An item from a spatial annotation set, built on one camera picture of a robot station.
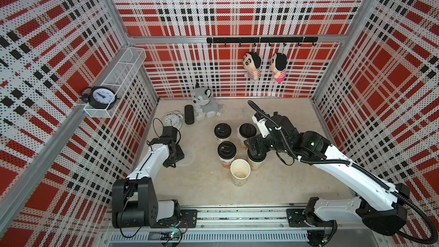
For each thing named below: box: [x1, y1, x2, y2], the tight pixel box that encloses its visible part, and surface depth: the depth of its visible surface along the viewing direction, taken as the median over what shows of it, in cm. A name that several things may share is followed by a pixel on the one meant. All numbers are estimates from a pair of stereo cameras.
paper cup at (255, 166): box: [247, 159, 265, 171], surface depth 78 cm
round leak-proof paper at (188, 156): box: [176, 147, 195, 167], surface depth 95 cm
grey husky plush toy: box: [192, 82, 227, 122], surface depth 103 cm
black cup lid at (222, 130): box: [213, 122, 232, 139], surface depth 84 cm
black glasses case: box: [184, 104, 195, 125], surface depth 111 cm
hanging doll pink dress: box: [269, 52, 288, 83], surface depth 96 cm
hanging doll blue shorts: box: [242, 52, 262, 84], surface depth 96 cm
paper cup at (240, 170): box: [230, 158, 251, 187], surface depth 75 cm
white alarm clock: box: [162, 110, 184, 131], surface depth 107 cm
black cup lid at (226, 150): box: [217, 140, 237, 160], surface depth 78 cm
